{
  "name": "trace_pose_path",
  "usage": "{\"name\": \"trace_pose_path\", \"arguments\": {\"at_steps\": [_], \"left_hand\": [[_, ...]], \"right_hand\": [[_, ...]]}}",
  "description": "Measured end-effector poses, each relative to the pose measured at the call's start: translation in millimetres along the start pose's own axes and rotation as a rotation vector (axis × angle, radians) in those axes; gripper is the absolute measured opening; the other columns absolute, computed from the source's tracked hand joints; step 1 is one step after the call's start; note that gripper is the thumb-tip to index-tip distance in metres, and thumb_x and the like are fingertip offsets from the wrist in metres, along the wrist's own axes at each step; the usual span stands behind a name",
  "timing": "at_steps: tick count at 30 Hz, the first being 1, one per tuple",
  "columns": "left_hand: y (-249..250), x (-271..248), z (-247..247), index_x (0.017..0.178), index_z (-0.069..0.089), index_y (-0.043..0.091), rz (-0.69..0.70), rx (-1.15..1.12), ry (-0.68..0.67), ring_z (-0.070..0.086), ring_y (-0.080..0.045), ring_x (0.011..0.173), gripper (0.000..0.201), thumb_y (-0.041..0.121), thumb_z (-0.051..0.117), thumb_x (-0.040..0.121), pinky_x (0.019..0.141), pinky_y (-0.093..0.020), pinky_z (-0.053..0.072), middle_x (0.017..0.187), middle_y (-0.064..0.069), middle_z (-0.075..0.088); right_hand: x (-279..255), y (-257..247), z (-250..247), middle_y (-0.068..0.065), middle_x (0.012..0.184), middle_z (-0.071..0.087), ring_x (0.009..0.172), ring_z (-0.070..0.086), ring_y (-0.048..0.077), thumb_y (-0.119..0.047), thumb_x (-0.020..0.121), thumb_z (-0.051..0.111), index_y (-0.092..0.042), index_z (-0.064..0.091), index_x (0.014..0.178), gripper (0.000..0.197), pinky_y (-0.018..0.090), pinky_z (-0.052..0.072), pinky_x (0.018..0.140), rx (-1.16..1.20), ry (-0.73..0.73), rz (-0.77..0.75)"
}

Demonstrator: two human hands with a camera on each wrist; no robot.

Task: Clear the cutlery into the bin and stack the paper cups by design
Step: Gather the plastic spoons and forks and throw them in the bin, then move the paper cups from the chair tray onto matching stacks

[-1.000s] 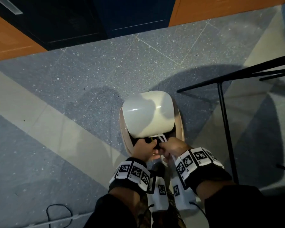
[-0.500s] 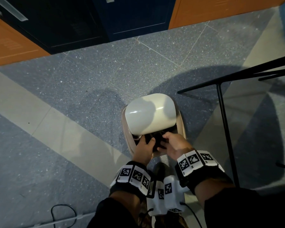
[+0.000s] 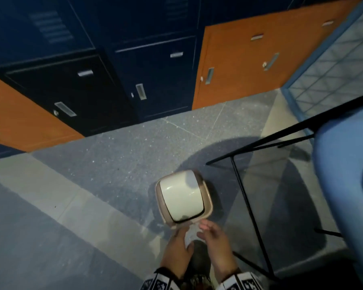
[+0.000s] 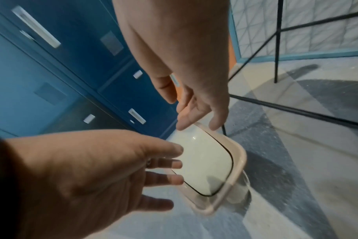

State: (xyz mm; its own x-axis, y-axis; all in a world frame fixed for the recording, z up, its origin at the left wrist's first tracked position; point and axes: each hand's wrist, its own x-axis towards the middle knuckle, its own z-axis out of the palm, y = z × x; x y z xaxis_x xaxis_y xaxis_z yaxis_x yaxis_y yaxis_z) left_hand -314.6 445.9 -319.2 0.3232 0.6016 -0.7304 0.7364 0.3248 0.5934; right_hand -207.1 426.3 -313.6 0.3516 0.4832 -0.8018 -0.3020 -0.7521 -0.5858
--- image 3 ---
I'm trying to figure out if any person's left hand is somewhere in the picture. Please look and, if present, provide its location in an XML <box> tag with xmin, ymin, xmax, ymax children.
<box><xmin>160</xmin><ymin>226</ymin><xmax>195</xmax><ymax>280</ymax></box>

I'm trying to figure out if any person's right hand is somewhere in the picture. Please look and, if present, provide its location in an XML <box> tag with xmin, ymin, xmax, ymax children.
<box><xmin>197</xmin><ymin>220</ymin><xmax>241</xmax><ymax>282</ymax></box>

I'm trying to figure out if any dark patterned shoe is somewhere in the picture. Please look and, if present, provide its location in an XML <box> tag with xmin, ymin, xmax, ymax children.
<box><xmin>183</xmin><ymin>240</ymin><xmax>213</xmax><ymax>290</ymax></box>

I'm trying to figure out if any beige plastic trash bin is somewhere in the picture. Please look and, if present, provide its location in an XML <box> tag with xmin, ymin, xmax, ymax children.
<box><xmin>155</xmin><ymin>169</ymin><xmax>214</xmax><ymax>230</ymax></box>

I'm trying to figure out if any white swing bin lid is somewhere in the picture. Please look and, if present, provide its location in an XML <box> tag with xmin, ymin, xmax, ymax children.
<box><xmin>159</xmin><ymin>172</ymin><xmax>205</xmax><ymax>223</ymax></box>

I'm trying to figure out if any black white marker wrist band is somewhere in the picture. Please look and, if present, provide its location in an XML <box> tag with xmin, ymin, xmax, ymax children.
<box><xmin>140</xmin><ymin>267</ymin><xmax>183</xmax><ymax>290</ymax></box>
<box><xmin>216</xmin><ymin>270</ymin><xmax>264</xmax><ymax>290</ymax></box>

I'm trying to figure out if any dark blue vented locker door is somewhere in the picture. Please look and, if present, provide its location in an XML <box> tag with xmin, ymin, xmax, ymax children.
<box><xmin>0</xmin><ymin>0</ymin><xmax>96</xmax><ymax>68</ymax></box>
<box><xmin>66</xmin><ymin>0</ymin><xmax>201</xmax><ymax>49</ymax></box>

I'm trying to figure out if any black metal table frame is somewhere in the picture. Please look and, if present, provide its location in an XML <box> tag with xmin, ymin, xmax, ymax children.
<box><xmin>206</xmin><ymin>90</ymin><xmax>363</xmax><ymax>282</ymax></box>

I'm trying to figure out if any orange locker with two handles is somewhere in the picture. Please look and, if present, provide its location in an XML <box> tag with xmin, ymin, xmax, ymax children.
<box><xmin>192</xmin><ymin>0</ymin><xmax>363</xmax><ymax>111</ymax></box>

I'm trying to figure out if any orange locker with one handle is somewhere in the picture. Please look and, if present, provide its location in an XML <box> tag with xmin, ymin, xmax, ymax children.
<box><xmin>0</xmin><ymin>72</ymin><xmax>85</xmax><ymax>153</ymax></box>

